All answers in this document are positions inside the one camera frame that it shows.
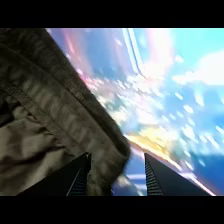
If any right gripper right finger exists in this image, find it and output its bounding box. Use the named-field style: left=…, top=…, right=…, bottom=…
left=143, top=152, right=212, bottom=197

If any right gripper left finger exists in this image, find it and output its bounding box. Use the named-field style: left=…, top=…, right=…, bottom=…
left=17, top=152, right=92, bottom=197

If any olive green garment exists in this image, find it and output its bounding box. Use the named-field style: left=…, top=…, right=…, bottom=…
left=0, top=28, right=132, bottom=197

